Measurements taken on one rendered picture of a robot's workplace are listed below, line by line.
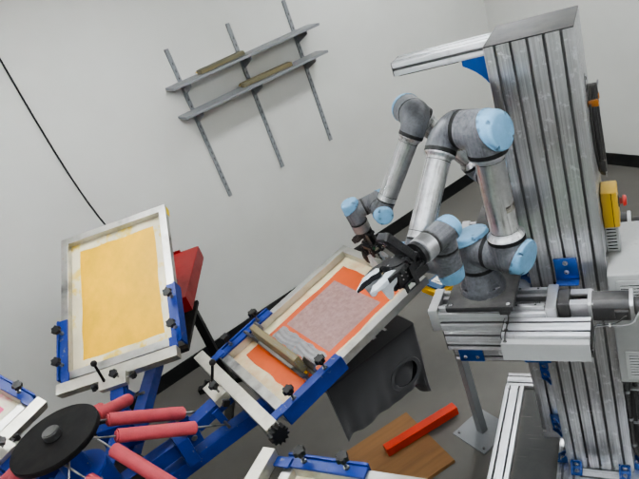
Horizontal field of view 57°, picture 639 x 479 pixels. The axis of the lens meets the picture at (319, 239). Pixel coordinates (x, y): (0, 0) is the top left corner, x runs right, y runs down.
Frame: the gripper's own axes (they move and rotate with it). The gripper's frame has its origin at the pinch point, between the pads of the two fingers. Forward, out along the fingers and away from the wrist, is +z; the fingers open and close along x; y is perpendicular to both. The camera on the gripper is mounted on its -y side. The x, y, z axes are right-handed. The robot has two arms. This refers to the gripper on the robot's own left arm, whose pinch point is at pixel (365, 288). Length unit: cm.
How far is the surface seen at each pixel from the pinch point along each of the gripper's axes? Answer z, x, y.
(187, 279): -22, 192, 31
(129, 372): 37, 141, 35
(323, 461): 16, 42, 62
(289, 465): 24, 50, 61
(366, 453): -40, 128, 150
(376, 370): -33, 70, 71
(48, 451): 78, 94, 23
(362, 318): -39, 72, 50
